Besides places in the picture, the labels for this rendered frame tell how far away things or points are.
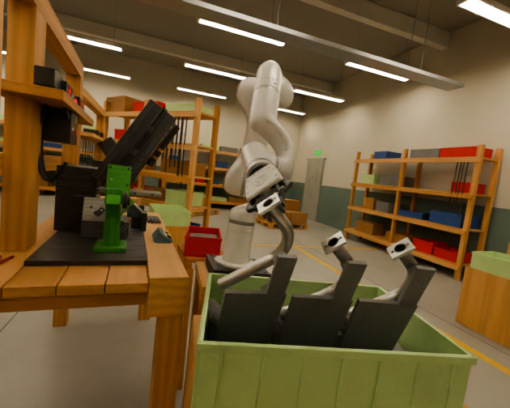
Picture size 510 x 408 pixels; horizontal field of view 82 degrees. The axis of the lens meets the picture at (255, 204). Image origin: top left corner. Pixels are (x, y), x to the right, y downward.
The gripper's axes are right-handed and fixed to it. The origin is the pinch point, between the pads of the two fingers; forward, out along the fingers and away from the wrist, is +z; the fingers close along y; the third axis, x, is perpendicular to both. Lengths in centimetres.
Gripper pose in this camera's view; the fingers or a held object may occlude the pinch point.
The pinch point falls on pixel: (273, 208)
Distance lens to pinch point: 67.1
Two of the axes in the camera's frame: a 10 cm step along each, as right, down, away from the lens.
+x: 5.5, 6.6, 5.2
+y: 8.3, -5.3, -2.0
